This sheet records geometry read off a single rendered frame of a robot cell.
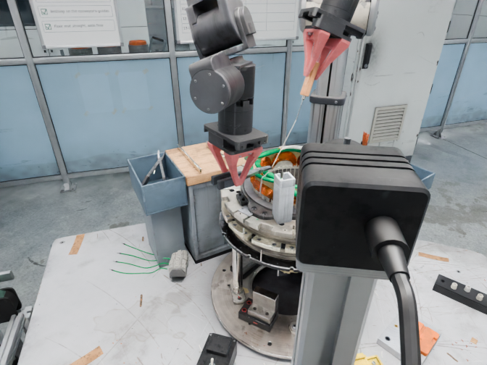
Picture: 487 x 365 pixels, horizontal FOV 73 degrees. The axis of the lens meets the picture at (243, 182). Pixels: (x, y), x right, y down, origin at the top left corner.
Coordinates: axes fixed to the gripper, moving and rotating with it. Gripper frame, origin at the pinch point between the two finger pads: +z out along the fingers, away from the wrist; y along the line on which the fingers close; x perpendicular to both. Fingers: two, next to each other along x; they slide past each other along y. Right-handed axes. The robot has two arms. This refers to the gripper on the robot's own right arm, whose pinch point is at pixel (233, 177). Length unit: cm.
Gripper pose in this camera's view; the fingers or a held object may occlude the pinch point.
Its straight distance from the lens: 59.0
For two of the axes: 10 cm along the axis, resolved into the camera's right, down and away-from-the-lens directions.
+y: 5.9, 4.0, -7.0
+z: -0.4, 8.8, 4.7
